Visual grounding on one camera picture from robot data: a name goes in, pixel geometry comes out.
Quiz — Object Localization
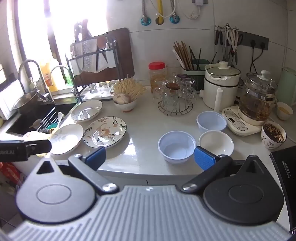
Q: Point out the small white cup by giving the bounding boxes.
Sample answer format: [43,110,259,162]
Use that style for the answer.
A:
[196,111,227,135]

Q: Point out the stainless steel pot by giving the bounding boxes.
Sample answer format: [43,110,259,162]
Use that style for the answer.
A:
[13,90,38,114]

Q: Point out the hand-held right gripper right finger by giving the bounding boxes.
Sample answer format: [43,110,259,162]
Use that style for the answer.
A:
[180,146,266,194]

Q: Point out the red-lidded plastic jar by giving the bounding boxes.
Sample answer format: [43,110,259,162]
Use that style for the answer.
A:
[148,61,167,93]

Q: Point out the white kitchen scissors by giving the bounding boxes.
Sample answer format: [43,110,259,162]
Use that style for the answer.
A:
[227,28,238,53]

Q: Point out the white leaf-print plate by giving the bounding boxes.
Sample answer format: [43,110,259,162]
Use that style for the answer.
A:
[47,124,84,155]

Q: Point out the black-handled hanging knife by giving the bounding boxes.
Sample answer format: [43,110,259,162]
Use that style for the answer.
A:
[220,29,226,61]
[215,29,220,58]

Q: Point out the white ceramic bowl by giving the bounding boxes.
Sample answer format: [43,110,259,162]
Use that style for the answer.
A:
[198,130,234,157]

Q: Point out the glass pitcher with brown lid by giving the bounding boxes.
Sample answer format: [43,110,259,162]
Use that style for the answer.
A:
[165,82,181,99]

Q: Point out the blue plastic bowl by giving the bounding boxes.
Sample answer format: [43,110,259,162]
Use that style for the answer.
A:
[158,131,197,164]

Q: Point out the red plastic bag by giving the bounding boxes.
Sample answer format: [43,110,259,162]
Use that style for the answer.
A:
[0,162,21,186]

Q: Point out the black wall power strip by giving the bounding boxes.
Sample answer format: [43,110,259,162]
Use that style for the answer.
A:
[238,30,270,50]

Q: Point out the white patterned hanging cloth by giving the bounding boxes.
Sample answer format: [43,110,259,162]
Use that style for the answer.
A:
[96,50,110,71]
[80,39,97,70]

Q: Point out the bunch of black chopsticks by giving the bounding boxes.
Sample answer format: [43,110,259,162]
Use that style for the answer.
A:
[189,47,202,70]

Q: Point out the black induction cooktop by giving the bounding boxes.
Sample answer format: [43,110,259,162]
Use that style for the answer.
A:
[269,148,296,232]

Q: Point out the small cream cup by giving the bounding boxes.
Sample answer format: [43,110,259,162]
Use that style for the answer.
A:
[276,101,294,120]

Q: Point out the short steel faucet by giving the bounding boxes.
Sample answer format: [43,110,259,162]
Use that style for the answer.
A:
[49,65,81,102]

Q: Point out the glass electric kettle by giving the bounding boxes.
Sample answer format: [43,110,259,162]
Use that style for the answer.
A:
[238,70,278,121]

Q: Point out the cut-glass cup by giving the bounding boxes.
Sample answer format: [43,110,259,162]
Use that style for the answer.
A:
[162,93,179,112]
[153,79,167,100]
[180,77,197,99]

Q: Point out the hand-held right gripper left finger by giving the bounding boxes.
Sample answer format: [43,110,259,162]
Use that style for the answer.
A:
[35,146,119,195]

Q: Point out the glasses on wire rack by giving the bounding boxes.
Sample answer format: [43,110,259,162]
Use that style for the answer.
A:
[158,98,193,115]

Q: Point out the white gold-rimmed deep plate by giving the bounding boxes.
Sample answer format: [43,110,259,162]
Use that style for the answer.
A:
[70,100,103,122]

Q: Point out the floral green-rimmed plate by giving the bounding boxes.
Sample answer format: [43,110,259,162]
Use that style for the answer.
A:
[83,116,127,149]

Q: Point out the sliced onion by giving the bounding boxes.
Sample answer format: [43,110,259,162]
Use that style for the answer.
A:
[113,93,130,105]

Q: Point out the leaf-patterned ceramic cup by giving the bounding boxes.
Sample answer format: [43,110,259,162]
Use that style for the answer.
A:
[261,120,287,149]

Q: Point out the bundle of dry noodles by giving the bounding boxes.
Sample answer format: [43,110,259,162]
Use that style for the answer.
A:
[113,74,147,98]

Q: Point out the yellow pipe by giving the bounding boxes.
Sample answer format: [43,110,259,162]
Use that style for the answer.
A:
[157,0,163,24]

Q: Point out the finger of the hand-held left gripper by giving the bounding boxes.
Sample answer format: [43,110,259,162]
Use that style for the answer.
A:
[25,138,53,158]

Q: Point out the black sink rack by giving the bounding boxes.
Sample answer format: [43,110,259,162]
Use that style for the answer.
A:
[30,109,58,130]

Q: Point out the white bowl with orange foot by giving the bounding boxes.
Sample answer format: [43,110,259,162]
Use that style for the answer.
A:
[113,94,138,113]

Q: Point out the brown wooden utensils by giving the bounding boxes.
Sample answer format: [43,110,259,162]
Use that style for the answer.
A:
[74,20,92,43]

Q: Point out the black kitchen sink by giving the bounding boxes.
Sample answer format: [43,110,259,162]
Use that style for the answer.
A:
[6,97,79,137]

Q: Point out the pale green appliance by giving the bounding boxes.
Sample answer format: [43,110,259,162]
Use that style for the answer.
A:
[276,67,296,109]

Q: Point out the yellow oil bottle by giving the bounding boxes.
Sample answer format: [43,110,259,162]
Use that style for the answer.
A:
[39,59,59,92]

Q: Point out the green bottle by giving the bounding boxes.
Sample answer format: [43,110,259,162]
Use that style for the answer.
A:
[62,67,74,85]

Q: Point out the white kettle heating base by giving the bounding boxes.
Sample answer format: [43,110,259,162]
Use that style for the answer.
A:
[221,105,264,136]

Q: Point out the bunch of wooden chopsticks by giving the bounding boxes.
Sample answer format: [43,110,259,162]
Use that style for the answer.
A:
[172,40,193,70]

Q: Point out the green chopstick holder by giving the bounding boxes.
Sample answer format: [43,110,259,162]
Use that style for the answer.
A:
[181,59,211,78]

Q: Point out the white drip tray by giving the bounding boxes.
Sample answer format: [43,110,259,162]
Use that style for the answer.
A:
[81,87,116,101]

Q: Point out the tall steel faucet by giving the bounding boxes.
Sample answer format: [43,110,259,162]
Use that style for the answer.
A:
[18,60,55,102]

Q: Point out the black dish rack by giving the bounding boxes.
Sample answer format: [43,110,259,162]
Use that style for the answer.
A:
[65,32,118,103]

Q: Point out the white electric cooking pot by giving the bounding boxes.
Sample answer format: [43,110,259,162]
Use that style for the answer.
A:
[200,61,242,111]

